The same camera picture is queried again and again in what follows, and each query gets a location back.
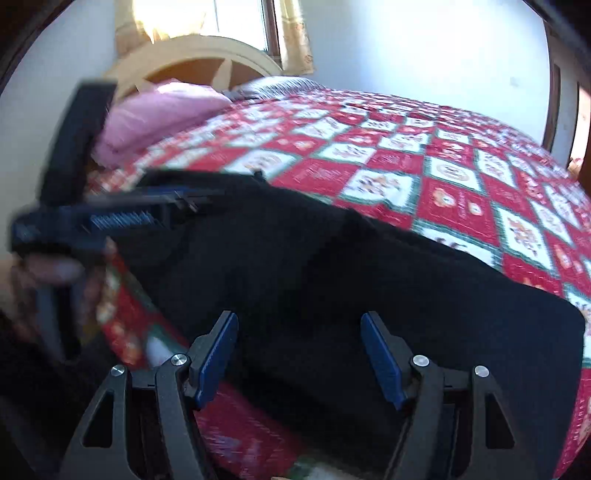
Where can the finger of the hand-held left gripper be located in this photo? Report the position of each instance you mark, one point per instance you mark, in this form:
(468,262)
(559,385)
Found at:
(175,201)
(124,222)

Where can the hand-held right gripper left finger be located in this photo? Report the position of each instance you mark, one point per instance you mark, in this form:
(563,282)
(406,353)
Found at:
(217,360)

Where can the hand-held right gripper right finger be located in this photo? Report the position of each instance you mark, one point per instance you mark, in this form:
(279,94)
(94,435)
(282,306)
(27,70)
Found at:
(381,360)

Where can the black pants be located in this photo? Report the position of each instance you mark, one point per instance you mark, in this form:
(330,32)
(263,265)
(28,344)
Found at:
(323,277)

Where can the person's left hand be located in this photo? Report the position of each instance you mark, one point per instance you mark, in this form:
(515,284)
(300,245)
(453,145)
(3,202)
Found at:
(51,271)

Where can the folded pink blanket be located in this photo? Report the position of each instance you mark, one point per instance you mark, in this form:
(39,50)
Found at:
(161,115)

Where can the wide yellow patterned curtain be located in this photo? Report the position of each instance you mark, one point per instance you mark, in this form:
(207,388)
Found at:
(127,27)

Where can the striped pillow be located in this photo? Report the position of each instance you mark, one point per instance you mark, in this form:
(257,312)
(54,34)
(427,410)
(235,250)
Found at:
(277,85)

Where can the cream wooden headboard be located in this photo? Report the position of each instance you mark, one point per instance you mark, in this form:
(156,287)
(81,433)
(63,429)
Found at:
(194,46)

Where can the window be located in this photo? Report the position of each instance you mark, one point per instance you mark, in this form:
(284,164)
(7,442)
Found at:
(231,18)

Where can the narrow yellow patterned curtain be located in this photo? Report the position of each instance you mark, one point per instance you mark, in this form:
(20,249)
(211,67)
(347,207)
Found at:
(295,46)

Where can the red printed bedspread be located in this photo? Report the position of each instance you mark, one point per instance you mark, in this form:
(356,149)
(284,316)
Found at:
(415,161)

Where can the brown door frame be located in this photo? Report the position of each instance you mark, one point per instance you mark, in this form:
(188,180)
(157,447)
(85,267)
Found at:
(552,101)

